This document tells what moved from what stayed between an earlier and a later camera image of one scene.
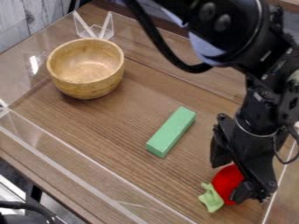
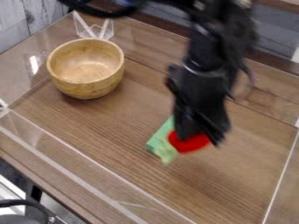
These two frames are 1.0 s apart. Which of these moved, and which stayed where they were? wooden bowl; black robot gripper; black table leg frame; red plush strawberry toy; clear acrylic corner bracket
Moved: black robot gripper; red plush strawberry toy
Stayed: black table leg frame; clear acrylic corner bracket; wooden bowl
